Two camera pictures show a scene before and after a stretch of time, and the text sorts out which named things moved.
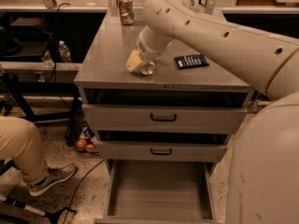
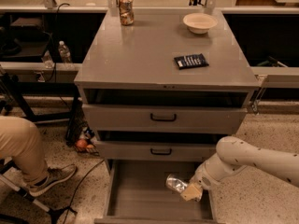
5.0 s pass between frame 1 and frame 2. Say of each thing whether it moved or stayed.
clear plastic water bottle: stayed
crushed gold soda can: stayed
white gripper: moved
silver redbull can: moved
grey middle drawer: stayed
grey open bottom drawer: stayed
